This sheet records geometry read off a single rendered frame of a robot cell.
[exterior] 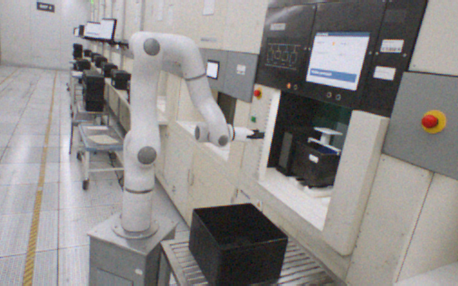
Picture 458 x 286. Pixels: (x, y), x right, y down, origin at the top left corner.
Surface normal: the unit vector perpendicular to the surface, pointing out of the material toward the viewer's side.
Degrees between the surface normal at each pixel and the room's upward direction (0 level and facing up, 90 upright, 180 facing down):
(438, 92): 90
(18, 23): 90
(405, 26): 90
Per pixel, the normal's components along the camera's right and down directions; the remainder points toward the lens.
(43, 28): 0.46, 0.30
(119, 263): -0.30, 0.21
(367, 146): -0.88, 0.00
